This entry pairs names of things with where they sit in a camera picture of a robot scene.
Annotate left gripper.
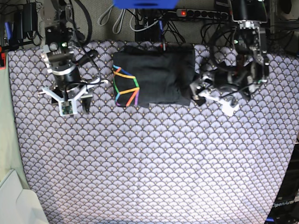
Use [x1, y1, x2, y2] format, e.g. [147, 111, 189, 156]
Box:
[190, 67, 257, 106]

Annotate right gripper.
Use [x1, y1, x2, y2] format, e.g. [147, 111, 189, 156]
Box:
[40, 42, 109, 115]

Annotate dark grey T-shirt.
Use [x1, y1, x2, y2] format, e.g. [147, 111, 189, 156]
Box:
[112, 46, 196, 107]

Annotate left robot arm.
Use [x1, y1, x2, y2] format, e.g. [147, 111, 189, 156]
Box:
[190, 0, 270, 106]

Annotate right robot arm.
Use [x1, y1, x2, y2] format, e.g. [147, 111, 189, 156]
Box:
[40, 0, 108, 116]

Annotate red black table clamp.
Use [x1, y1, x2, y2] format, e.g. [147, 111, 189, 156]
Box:
[160, 42, 168, 52]

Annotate fan patterned tablecloth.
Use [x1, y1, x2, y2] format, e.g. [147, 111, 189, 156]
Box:
[8, 48, 299, 224]

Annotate red clamp at left edge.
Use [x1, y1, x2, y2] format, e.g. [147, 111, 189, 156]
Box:
[0, 46, 6, 70]

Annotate black power brick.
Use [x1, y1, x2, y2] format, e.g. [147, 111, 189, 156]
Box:
[13, 2, 38, 40]

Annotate white plastic bin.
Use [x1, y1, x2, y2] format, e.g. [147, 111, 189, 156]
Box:
[0, 169, 48, 224]

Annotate black OpenArm box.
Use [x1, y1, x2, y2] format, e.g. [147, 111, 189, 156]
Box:
[265, 143, 299, 224]

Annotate grey looped cable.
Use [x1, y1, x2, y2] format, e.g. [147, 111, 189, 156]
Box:
[97, 4, 128, 35]

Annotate black power strip red switch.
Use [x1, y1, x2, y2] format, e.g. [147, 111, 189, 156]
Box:
[176, 9, 229, 21]

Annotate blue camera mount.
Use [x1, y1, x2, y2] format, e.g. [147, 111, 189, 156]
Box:
[113, 0, 178, 9]

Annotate tangled black cables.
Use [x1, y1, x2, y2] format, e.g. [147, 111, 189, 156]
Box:
[163, 14, 299, 56]

